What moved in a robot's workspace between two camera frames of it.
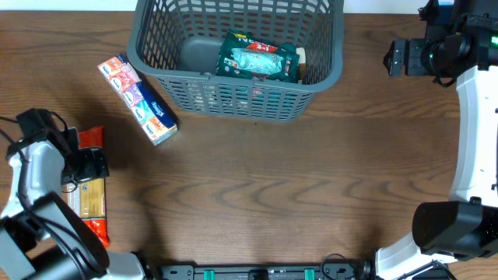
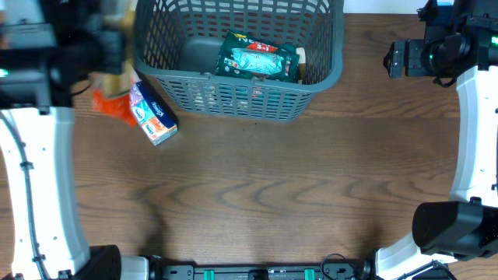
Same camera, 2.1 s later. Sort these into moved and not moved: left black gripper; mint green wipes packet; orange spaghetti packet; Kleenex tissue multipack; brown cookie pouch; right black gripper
Moved: orange spaghetti packet; left black gripper
Not moved: Kleenex tissue multipack; brown cookie pouch; mint green wipes packet; right black gripper
